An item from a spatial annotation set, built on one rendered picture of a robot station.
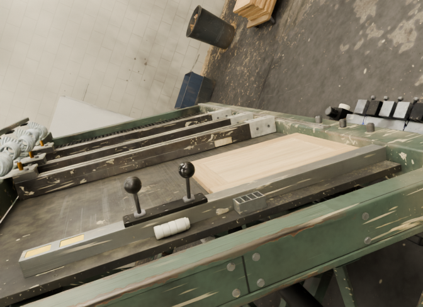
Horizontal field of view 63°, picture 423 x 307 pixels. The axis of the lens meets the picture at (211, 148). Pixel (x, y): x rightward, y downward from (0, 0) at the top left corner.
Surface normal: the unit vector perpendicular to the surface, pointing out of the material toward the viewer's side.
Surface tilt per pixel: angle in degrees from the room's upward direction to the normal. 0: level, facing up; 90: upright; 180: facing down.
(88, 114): 90
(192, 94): 90
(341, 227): 90
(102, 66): 90
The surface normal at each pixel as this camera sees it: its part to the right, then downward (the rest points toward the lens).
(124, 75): 0.32, 0.16
